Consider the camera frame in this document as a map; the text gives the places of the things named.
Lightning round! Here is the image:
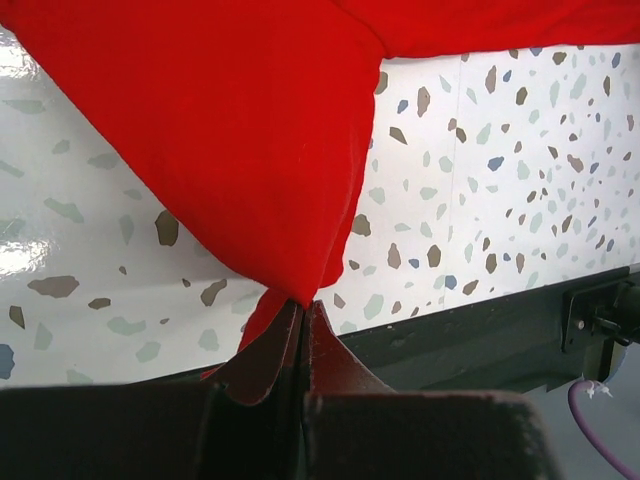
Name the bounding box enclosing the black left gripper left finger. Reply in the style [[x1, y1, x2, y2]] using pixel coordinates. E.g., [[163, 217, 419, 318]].
[[1, 303, 303, 479]]

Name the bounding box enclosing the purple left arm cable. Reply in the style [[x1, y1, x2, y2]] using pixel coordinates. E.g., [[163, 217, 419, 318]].
[[568, 379, 640, 480]]

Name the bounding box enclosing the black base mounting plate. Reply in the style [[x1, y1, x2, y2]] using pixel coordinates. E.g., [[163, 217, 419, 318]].
[[209, 265, 640, 396]]

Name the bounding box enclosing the red t shirt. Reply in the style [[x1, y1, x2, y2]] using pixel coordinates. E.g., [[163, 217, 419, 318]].
[[1, 1, 639, 388]]

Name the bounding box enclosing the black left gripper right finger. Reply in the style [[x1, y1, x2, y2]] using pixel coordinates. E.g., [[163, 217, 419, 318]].
[[303, 302, 555, 479]]

